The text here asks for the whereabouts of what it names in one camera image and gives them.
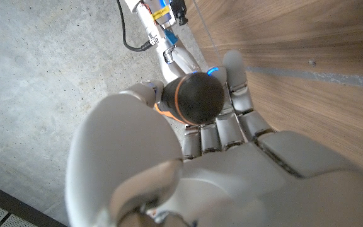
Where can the black orange screwdriver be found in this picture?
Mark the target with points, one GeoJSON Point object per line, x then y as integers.
{"type": "Point", "coordinates": [197, 97]}

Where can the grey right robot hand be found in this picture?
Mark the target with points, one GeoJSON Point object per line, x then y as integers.
{"type": "Point", "coordinates": [175, 61]}

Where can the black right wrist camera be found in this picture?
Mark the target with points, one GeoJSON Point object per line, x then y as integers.
{"type": "Point", "coordinates": [180, 11]}

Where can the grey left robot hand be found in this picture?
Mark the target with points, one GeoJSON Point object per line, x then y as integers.
{"type": "Point", "coordinates": [232, 183]}

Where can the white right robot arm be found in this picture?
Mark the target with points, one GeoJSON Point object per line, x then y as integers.
{"type": "Point", "coordinates": [132, 3]}

